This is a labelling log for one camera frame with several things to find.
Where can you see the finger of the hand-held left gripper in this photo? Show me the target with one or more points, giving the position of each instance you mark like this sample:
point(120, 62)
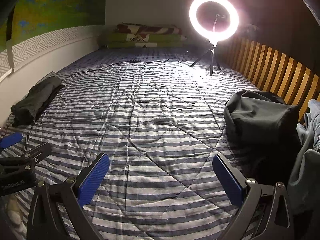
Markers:
point(10, 140)
point(35, 152)

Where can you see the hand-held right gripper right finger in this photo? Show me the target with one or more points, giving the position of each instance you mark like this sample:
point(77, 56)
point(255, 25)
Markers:
point(228, 180)

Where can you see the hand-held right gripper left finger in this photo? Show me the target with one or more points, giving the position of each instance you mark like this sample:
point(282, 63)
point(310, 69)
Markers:
point(93, 177)

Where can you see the dark grey pants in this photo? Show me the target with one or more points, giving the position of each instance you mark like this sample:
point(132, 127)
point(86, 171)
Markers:
point(260, 125)

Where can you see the dark green folded clothing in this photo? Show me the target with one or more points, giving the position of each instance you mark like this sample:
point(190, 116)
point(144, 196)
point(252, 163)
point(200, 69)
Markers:
point(35, 100)

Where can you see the blue striped blanket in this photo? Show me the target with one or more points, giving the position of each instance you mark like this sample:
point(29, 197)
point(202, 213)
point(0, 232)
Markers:
point(150, 130)

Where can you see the grey blue clothes pile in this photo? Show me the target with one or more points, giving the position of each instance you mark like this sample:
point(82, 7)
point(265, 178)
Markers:
point(307, 170)

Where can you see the black inline remote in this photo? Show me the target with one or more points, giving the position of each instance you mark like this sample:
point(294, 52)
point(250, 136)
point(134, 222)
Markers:
point(135, 61)

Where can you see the green folded blanket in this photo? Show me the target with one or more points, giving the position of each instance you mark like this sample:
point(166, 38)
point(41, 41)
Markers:
point(120, 38)

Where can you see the brown patterned folded blanket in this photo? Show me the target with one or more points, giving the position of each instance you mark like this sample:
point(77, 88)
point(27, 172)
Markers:
point(150, 28)

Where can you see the wooden slatted bed rail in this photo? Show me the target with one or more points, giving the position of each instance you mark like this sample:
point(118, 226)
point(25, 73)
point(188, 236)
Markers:
point(275, 67)

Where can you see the green wall poster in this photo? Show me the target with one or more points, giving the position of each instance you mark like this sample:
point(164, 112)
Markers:
point(62, 2)

